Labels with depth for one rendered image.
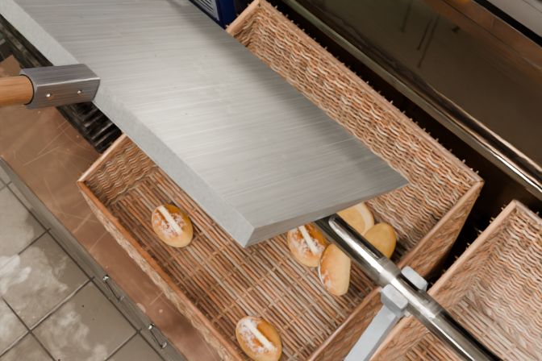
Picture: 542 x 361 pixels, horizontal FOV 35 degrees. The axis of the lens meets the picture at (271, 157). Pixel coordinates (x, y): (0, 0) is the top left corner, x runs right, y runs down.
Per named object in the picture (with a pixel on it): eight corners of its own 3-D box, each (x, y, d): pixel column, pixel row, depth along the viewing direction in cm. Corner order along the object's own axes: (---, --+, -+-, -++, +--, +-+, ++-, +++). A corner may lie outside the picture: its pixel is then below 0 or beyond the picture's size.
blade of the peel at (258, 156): (243, 248, 89) (254, 228, 88) (-44, -29, 111) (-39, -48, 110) (410, 184, 117) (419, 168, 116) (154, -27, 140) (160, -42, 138)
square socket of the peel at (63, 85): (29, 112, 92) (38, 86, 91) (10, 92, 94) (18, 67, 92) (93, 102, 100) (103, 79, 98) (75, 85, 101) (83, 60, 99)
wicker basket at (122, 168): (271, 73, 186) (260, -12, 161) (472, 248, 162) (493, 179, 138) (90, 216, 172) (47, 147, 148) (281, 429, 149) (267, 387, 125)
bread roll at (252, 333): (292, 349, 154) (290, 340, 150) (264, 375, 152) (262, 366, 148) (255, 310, 158) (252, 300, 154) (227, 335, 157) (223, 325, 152)
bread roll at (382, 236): (345, 260, 157) (351, 271, 162) (377, 275, 154) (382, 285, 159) (370, 213, 160) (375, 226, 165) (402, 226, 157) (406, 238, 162)
